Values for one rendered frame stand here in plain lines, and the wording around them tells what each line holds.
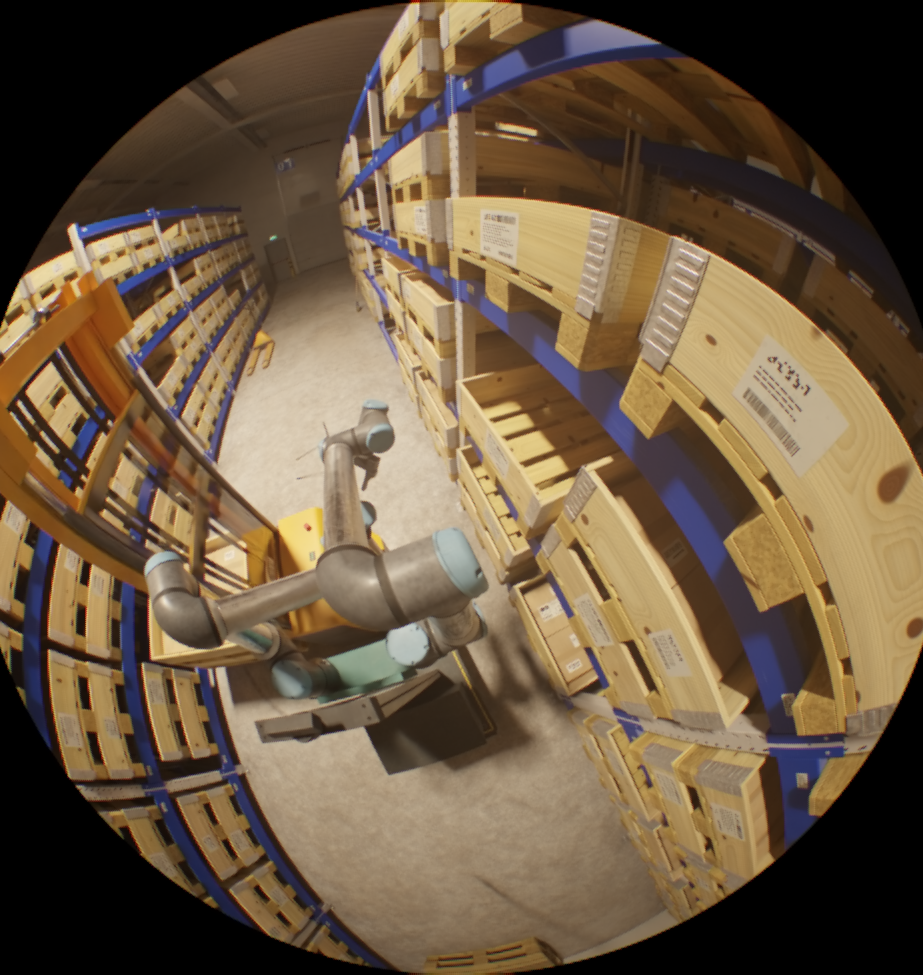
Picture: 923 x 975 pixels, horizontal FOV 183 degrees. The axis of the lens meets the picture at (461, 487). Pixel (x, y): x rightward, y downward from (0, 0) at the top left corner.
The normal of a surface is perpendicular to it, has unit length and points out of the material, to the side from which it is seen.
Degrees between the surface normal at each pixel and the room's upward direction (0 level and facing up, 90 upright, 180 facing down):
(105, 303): 90
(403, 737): 0
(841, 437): 90
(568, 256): 90
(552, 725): 0
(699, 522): 90
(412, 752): 0
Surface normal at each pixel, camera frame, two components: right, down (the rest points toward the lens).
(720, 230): -0.93, 0.32
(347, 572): -0.22, -0.68
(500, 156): 0.38, 0.77
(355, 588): -0.20, -0.42
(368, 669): -0.02, -0.54
